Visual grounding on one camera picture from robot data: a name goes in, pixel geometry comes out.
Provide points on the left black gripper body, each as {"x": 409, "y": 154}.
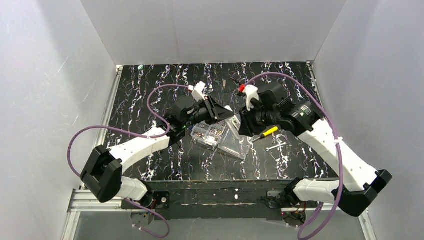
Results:
{"x": 212, "y": 108}

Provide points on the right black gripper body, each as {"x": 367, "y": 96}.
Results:
{"x": 247, "y": 122}

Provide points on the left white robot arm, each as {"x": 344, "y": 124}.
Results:
{"x": 104, "y": 169}

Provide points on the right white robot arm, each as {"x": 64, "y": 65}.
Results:
{"x": 359, "y": 183}

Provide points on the clear plastic screw box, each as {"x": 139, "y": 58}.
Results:
{"x": 220, "y": 136}

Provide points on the small silver wrench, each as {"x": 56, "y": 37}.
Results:
{"x": 267, "y": 149}

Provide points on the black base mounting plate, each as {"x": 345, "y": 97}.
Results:
{"x": 221, "y": 199}

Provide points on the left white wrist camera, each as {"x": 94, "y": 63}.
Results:
{"x": 197, "y": 91}

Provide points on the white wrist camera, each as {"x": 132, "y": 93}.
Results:
{"x": 250, "y": 93}
{"x": 197, "y": 91}

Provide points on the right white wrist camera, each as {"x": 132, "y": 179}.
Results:
{"x": 250, "y": 93}

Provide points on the yellow handled screwdriver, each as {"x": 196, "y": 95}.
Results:
{"x": 266, "y": 134}

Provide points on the aluminium frame rail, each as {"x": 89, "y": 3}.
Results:
{"x": 72, "y": 217}

